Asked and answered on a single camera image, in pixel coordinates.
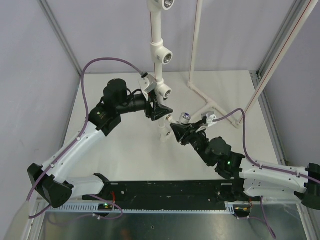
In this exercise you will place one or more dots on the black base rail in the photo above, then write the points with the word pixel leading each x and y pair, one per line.
pixel 188 195

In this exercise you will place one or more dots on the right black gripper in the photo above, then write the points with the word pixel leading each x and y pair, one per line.
pixel 183 131

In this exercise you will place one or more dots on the aluminium table frame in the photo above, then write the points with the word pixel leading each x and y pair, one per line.
pixel 93 218

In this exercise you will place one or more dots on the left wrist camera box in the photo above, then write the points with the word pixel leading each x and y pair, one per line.
pixel 147 83

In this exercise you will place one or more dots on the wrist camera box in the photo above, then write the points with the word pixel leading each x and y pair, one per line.
pixel 209 120
pixel 147 83

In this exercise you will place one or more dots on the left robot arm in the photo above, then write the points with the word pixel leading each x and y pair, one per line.
pixel 51 179

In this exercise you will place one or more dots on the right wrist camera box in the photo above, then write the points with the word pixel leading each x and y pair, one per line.
pixel 209 120

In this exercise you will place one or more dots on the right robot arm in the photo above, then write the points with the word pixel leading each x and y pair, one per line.
pixel 257 178

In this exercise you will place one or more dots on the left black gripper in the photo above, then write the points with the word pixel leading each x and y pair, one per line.
pixel 159 111

